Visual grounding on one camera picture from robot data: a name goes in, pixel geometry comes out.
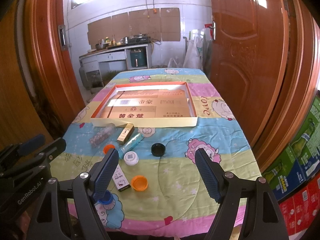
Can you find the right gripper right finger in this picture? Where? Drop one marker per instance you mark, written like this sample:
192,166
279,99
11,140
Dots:
211,174

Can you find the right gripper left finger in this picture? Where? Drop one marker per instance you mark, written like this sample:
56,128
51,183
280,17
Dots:
101,174

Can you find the blue bottle cap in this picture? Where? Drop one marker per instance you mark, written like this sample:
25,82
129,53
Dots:
107,199

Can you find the white hello kitty box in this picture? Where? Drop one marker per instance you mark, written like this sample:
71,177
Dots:
119,179

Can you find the orange bottle cap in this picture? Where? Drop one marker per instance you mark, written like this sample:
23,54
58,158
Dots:
107,148
139,183

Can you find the white jar lid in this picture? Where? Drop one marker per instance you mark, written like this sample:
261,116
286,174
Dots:
131,158

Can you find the teal cosmetic tube box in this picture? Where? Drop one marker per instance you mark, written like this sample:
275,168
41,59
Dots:
128,146

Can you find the gold rectangular box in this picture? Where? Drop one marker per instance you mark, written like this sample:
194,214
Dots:
125,134

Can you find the black bottle cap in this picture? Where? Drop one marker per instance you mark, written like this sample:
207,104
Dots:
158,149

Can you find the colourful cartoon sheep tablecloth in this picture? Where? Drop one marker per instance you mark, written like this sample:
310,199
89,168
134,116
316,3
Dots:
159,190

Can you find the orange shallow cardboard tray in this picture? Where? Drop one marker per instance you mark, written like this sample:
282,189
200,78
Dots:
155,105

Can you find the red beverage carton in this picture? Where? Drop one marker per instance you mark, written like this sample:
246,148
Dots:
301,209

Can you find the white kitchen counter cabinet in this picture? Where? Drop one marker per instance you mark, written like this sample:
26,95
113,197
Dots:
96,66

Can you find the white plastic sack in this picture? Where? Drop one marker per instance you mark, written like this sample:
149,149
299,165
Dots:
193,57

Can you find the teal air fryer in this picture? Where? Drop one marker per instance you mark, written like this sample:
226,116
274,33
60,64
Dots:
138,57

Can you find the brown wooden door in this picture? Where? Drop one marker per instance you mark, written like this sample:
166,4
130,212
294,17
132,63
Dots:
250,47

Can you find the black gas stove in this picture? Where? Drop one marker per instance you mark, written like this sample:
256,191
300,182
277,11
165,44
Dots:
139,39

